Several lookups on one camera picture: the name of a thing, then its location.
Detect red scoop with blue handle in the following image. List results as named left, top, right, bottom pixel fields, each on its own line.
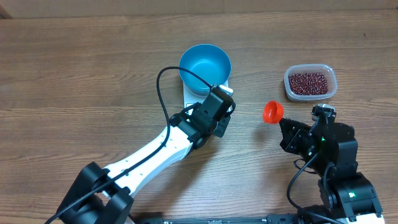
left=262, top=101, right=284, bottom=124

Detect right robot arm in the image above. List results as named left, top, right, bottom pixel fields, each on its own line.
left=279, top=118, right=385, bottom=223

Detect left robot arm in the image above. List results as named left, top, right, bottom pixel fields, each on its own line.
left=50, top=85, right=236, bottom=223

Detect white digital kitchen scale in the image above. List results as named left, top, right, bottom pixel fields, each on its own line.
left=183, top=81, right=228, bottom=108

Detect blue bowl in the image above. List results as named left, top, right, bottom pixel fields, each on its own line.
left=179, top=44, right=232, bottom=95

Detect red beans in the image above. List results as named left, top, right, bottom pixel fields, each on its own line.
left=289, top=73, right=328, bottom=95

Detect clear plastic container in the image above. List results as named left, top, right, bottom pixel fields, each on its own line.
left=284, top=63, right=338, bottom=101

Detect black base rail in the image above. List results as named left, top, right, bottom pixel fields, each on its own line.
left=132, top=213, right=306, bottom=224

